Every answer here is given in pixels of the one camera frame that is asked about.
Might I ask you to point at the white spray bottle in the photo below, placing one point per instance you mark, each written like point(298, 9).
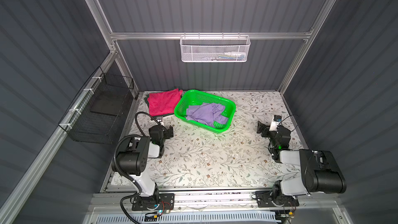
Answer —
point(236, 55)

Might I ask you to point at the white vented panel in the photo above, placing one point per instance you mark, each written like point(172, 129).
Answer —
point(230, 217)

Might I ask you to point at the white wire mesh basket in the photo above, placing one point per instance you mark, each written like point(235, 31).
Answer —
point(211, 49)

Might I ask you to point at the floral table cloth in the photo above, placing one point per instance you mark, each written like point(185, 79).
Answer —
point(238, 157)

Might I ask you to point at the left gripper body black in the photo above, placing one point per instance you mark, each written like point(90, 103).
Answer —
point(168, 131)

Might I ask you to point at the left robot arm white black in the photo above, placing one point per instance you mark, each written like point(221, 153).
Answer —
point(132, 154)

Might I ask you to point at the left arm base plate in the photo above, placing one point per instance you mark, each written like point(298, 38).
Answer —
point(164, 202)

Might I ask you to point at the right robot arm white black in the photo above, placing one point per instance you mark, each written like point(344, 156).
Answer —
point(319, 171)

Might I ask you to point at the folded magenta t shirt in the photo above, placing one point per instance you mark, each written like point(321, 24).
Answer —
point(163, 102)

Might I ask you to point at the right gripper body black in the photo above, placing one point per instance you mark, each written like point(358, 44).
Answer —
point(267, 129)

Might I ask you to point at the purple t shirt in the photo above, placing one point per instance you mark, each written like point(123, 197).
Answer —
point(207, 114)

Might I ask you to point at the green plastic basket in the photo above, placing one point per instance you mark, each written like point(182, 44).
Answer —
point(196, 97)

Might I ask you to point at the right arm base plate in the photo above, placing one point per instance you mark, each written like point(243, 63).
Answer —
point(269, 199)

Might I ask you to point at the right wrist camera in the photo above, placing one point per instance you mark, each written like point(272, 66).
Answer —
point(275, 122)

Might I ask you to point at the black wire basket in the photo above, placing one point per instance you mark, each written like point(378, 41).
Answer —
point(101, 110)

